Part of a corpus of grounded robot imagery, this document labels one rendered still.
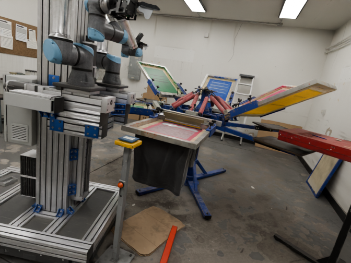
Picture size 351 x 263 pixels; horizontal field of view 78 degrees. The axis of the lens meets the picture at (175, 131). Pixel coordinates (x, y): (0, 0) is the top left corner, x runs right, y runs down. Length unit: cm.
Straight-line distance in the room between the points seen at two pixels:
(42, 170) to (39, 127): 33
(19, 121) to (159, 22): 557
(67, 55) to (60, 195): 108
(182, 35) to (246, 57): 184
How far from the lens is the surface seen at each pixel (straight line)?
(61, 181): 188
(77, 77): 140
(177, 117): 208
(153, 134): 154
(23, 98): 144
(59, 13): 136
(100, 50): 197
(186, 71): 637
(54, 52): 131
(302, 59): 624
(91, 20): 116
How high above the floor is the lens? 139
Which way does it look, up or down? 14 degrees down
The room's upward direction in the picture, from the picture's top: 10 degrees clockwise
